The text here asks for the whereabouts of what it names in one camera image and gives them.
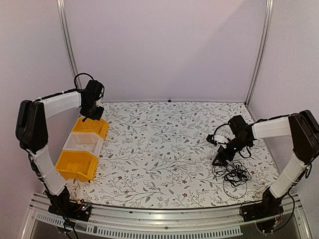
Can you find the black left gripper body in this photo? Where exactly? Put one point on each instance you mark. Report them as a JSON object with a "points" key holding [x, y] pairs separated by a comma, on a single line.
{"points": [[92, 112]]}

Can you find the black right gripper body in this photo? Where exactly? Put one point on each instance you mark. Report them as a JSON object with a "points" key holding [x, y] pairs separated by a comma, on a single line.
{"points": [[230, 156]]}

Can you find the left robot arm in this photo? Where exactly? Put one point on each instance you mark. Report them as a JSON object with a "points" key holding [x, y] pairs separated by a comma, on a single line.
{"points": [[32, 133]]}

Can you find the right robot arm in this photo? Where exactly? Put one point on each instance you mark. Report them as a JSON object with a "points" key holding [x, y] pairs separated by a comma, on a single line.
{"points": [[293, 140]]}

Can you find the yellow plastic bin far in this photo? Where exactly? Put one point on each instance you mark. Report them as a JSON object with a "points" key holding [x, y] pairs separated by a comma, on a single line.
{"points": [[99, 127]]}

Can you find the yellow plastic bin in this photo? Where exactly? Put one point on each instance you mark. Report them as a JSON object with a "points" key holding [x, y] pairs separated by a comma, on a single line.
{"points": [[79, 165], [99, 127]]}

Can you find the translucent white plastic bin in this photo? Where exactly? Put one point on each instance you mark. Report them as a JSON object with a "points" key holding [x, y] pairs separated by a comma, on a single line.
{"points": [[84, 141]]}

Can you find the yellow plastic bin near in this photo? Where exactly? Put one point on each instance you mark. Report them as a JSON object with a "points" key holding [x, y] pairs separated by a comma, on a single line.
{"points": [[79, 165]]}

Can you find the floral patterned table mat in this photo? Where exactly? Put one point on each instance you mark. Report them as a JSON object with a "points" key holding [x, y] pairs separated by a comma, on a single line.
{"points": [[156, 155]]}

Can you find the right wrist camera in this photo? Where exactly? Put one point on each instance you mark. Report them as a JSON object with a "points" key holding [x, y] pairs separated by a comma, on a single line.
{"points": [[217, 139]]}

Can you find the aluminium front rail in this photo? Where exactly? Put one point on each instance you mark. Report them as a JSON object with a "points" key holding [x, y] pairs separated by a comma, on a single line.
{"points": [[108, 222]]}

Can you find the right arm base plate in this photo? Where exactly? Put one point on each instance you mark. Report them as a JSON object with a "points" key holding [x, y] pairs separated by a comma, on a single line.
{"points": [[251, 211]]}

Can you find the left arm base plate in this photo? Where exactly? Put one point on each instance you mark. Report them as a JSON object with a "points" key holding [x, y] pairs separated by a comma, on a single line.
{"points": [[79, 210]]}

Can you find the left aluminium frame post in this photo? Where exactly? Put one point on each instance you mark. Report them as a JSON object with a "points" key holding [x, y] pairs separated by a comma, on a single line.
{"points": [[66, 36]]}

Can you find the aluminium frame post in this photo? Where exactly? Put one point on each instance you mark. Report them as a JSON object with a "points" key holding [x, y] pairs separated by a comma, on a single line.
{"points": [[261, 50], [66, 36]]}

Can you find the right aluminium frame post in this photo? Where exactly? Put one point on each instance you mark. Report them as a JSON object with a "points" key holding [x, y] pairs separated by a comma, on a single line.
{"points": [[261, 50]]}

